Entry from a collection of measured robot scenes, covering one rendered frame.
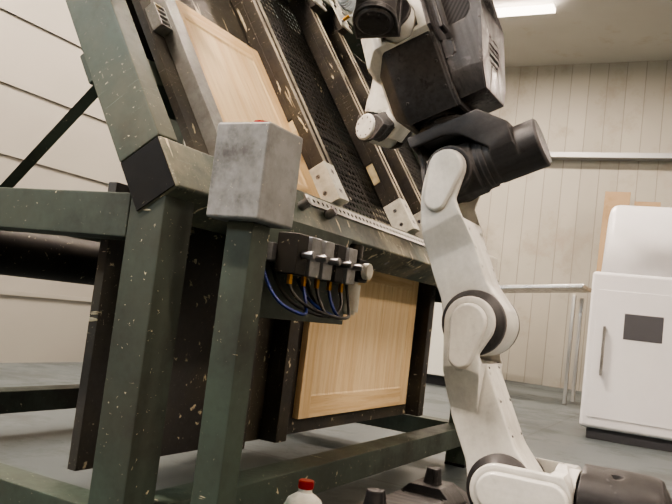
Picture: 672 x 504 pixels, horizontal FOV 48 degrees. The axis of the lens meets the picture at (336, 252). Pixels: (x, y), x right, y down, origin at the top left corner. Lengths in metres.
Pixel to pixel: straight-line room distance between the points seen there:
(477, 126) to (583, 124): 8.26
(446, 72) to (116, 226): 0.79
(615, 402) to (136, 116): 3.99
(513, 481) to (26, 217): 1.16
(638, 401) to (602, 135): 5.39
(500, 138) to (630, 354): 3.45
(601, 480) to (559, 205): 8.26
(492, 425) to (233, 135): 0.81
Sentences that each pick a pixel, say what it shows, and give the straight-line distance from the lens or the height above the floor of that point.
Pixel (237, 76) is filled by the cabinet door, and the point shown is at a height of 1.21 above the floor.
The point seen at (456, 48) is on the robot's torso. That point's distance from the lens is 1.76.
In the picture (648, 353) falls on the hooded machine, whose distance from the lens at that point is 5.02.
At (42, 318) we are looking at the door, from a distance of 5.62.
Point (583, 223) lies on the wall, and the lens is 9.69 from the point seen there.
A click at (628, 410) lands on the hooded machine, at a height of 0.21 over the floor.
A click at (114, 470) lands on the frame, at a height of 0.26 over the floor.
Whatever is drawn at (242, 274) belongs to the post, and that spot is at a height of 0.65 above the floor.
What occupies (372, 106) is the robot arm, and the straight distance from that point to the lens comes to 2.22.
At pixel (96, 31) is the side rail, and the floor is 1.13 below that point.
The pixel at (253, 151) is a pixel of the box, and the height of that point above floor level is 0.87.
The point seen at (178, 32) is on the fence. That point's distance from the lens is 1.92.
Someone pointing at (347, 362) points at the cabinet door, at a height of 0.43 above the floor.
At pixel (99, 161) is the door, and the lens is 5.89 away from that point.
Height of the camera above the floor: 0.61
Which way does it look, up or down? 4 degrees up
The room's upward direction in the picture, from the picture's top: 7 degrees clockwise
